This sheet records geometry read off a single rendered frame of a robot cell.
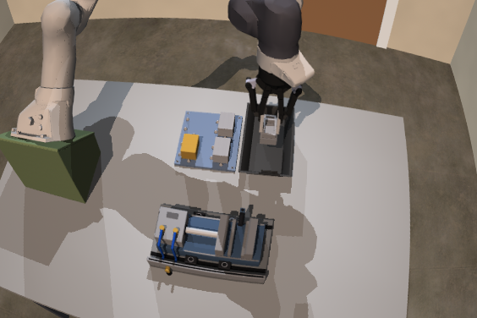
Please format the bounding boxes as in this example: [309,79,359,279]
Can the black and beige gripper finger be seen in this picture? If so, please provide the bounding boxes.
[245,77,271,133]
[276,85,302,134]

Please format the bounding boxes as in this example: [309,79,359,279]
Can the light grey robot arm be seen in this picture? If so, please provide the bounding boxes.
[10,0,315,143]

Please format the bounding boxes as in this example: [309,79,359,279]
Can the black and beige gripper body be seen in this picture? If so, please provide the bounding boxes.
[255,65,292,95]

